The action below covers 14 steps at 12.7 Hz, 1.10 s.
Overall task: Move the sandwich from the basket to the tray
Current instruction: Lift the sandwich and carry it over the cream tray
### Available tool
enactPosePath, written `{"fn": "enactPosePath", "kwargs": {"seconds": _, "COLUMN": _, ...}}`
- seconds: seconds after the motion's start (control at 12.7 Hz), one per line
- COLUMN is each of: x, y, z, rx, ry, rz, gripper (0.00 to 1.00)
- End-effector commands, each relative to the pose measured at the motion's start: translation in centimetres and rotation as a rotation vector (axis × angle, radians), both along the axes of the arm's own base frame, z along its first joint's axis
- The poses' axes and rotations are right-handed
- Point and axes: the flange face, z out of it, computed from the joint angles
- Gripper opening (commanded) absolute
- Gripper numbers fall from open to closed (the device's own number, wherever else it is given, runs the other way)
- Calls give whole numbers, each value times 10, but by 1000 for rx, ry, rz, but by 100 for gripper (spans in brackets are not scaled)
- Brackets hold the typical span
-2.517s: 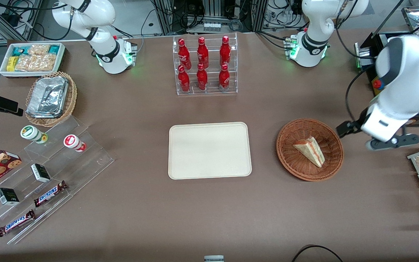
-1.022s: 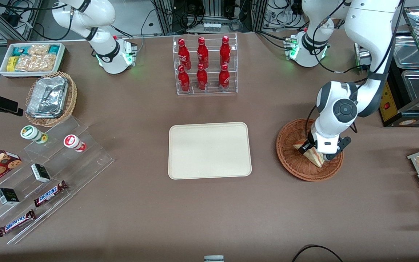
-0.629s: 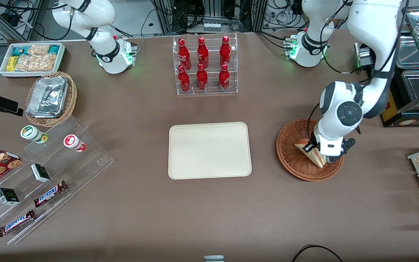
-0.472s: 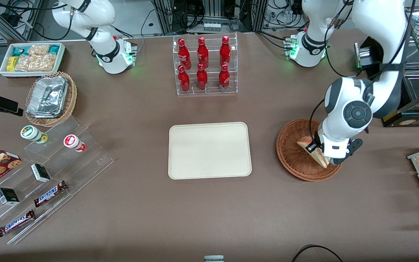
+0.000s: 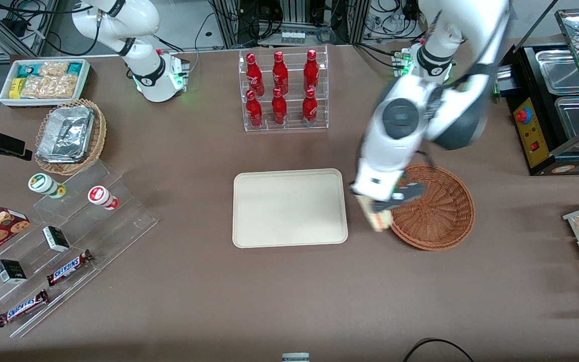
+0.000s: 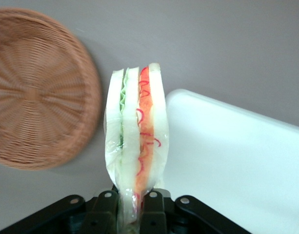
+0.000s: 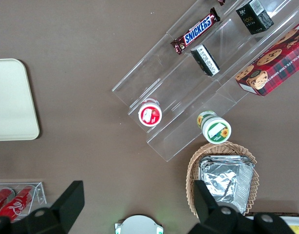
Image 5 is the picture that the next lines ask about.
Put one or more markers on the triangular sandwich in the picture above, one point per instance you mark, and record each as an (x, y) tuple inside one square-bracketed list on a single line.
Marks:
[(377, 218)]

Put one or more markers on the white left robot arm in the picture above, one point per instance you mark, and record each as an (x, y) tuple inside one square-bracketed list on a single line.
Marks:
[(400, 146)]

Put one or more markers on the round brown wicker basket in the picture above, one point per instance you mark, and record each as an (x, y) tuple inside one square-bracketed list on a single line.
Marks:
[(440, 221)]

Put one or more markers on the cream plastic tray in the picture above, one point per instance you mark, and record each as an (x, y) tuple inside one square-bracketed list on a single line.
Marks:
[(289, 208)]

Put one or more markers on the light wicker basket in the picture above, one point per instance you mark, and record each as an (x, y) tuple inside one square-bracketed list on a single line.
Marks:
[(99, 133)]

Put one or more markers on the clear acrylic bottle rack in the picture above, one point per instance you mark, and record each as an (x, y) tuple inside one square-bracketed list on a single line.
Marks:
[(294, 128)]

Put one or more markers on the red cola bottle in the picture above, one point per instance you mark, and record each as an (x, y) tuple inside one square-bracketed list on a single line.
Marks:
[(279, 110), (310, 109), (311, 70), (254, 113), (254, 75), (280, 73)]

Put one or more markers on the black hot dog warmer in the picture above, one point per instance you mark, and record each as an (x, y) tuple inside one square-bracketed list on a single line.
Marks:
[(546, 125)]

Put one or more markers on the white power strip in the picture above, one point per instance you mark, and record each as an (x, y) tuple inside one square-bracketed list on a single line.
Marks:
[(292, 37)]

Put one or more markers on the grey device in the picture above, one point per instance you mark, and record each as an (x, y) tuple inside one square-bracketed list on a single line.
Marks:
[(295, 358)]

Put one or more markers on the clear acrylic stepped display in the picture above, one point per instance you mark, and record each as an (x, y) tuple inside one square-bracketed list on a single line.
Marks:
[(118, 226)]

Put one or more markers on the red lid snack cup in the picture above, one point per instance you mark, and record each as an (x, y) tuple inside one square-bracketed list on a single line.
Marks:
[(101, 196)]

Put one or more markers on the aluminium foil container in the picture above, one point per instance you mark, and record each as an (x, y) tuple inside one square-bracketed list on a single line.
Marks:
[(66, 136)]

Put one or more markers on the Snickers chocolate bar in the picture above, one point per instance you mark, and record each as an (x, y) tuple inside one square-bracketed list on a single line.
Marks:
[(68, 268), (22, 308)]

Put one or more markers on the teal snack pack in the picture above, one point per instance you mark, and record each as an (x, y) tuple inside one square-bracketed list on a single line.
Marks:
[(27, 69), (75, 68)]

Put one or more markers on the small black box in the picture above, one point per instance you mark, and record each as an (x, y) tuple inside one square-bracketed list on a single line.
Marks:
[(56, 239), (10, 271)]

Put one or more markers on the green lid snack cup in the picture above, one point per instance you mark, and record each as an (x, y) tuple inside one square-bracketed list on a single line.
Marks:
[(43, 184)]

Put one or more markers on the clear cracker bag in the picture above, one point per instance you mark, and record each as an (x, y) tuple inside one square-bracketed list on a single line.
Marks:
[(51, 86), (53, 68)]

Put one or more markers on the yellow snack pack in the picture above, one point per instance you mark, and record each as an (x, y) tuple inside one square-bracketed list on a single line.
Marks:
[(15, 88)]

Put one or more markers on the white plastic snack bin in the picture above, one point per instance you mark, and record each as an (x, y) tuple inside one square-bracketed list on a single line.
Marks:
[(8, 101)]

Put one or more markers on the aluminium frame rack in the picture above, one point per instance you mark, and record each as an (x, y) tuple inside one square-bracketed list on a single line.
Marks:
[(229, 22)]

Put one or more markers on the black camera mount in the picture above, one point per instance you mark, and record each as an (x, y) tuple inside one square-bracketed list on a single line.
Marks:
[(3, 143)]

